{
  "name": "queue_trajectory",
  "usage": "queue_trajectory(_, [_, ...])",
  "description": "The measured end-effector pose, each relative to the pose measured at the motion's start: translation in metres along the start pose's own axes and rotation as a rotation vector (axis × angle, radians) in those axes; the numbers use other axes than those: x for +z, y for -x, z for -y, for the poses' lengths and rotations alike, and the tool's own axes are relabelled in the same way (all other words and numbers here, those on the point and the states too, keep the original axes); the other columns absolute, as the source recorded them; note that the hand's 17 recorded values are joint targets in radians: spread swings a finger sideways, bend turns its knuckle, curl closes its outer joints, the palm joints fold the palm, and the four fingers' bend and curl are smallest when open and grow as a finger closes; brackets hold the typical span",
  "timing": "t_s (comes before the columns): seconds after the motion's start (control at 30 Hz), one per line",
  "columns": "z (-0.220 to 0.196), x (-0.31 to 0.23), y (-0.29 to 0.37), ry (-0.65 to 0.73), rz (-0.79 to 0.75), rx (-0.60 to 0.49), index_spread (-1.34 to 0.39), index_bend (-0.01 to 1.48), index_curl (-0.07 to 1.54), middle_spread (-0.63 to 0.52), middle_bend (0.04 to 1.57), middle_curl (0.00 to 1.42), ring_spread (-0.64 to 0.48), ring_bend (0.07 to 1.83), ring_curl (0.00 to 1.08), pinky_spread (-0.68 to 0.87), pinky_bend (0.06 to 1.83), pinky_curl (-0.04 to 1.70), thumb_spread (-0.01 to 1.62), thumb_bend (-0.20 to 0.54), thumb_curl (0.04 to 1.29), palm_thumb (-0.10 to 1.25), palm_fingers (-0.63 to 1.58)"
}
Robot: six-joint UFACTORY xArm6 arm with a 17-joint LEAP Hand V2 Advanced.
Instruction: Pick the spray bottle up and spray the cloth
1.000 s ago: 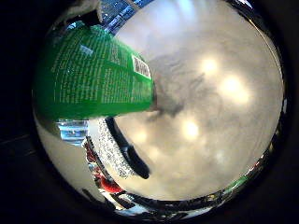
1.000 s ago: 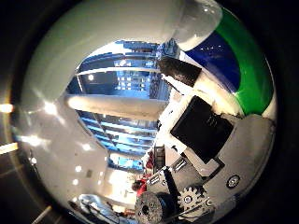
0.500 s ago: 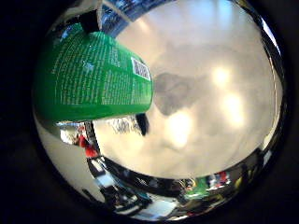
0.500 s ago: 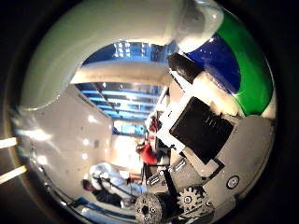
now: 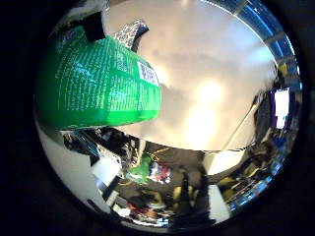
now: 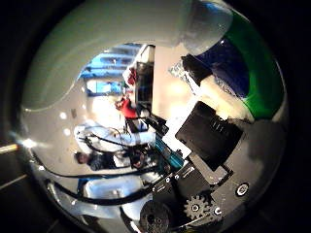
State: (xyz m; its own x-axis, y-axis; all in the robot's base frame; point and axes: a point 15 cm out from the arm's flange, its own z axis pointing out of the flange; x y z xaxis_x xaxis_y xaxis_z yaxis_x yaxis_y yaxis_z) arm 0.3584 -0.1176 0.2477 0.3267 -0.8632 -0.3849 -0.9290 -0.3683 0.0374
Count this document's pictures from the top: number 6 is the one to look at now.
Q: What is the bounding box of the dark shelf unit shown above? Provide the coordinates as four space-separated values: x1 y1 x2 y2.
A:
134 61 155 106

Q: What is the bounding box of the red item on shelf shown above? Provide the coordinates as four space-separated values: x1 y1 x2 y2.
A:
126 67 139 86

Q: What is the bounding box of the blue patterned cloth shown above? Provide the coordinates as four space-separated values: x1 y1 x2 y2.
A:
168 59 195 85

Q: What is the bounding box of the person in red top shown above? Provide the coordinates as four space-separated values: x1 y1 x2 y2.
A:
115 96 141 120

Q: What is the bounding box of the person in dark clothing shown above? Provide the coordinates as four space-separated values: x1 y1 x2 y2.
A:
73 150 118 172

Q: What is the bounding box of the thick black cable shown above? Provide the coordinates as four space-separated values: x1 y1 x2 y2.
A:
45 179 155 207

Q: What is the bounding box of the white desk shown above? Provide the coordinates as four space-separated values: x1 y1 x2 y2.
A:
73 121 157 154

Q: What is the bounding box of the thin black cable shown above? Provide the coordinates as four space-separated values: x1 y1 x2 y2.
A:
30 150 159 180

